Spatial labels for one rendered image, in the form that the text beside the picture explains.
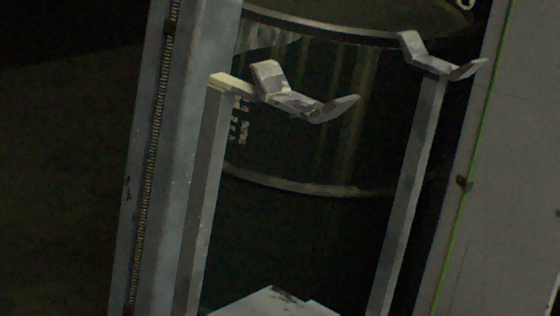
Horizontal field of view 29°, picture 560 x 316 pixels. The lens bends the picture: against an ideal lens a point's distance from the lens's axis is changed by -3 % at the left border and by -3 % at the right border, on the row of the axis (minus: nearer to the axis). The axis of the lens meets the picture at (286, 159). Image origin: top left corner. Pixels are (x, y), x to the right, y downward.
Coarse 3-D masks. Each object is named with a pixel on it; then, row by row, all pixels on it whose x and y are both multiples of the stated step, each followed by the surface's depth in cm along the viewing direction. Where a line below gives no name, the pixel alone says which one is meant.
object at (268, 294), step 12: (264, 288) 116; (276, 288) 117; (240, 300) 113; (252, 300) 113; (264, 300) 114; (276, 300) 114; (288, 300) 115; (300, 300) 115; (216, 312) 110; (228, 312) 110; (240, 312) 111; (252, 312) 111; (264, 312) 112; (276, 312) 112; (288, 312) 113; (300, 312) 113; (312, 312) 113
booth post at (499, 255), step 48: (528, 0) 126; (528, 48) 128; (480, 96) 133; (528, 96) 129; (480, 144) 134; (528, 144) 130; (480, 192) 136; (528, 192) 132; (432, 240) 142; (480, 240) 137; (528, 240) 133; (432, 288) 143; (480, 288) 138; (528, 288) 134
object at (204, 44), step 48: (192, 0) 91; (240, 0) 95; (144, 48) 95; (192, 48) 92; (144, 96) 97; (192, 96) 94; (144, 144) 98; (192, 144) 97; (144, 192) 99; (144, 240) 100; (144, 288) 102
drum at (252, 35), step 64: (448, 0) 218; (320, 64) 184; (384, 64) 186; (256, 128) 190; (320, 128) 188; (384, 128) 191; (256, 192) 194; (320, 192) 192; (384, 192) 197; (256, 256) 198; (320, 256) 198
